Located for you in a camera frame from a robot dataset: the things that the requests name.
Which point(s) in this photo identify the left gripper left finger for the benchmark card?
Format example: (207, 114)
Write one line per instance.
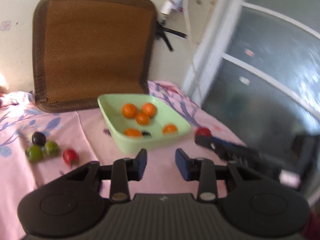
(123, 171)

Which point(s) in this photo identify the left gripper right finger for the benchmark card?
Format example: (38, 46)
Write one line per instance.
(201, 170)

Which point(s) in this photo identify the red fruit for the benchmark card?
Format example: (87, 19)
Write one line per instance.
(203, 131)
(70, 157)

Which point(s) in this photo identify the orange tangerine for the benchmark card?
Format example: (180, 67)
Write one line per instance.
(142, 119)
(132, 132)
(129, 111)
(170, 129)
(149, 109)

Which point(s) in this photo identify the orange tangerine in basin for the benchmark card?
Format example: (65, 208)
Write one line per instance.
(142, 119)
(170, 129)
(132, 132)
(149, 109)

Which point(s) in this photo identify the dark plum in basin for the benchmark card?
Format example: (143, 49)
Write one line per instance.
(146, 134)

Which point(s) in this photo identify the light green plastic basin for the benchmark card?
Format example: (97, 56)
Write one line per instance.
(111, 105)

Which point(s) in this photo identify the red fruit on sheet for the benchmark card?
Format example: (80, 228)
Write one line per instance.
(70, 157)

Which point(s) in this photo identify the green fruit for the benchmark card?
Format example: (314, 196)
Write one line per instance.
(34, 153)
(51, 148)

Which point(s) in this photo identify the pink patterned bed sheet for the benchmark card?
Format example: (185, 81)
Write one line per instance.
(87, 134)

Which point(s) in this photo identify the dark purple plum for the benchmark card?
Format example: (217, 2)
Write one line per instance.
(39, 139)

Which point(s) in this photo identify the brown woven seat cushion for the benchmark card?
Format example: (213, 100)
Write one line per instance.
(86, 48)

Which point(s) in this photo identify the white window frame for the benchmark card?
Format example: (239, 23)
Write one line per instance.
(275, 40)

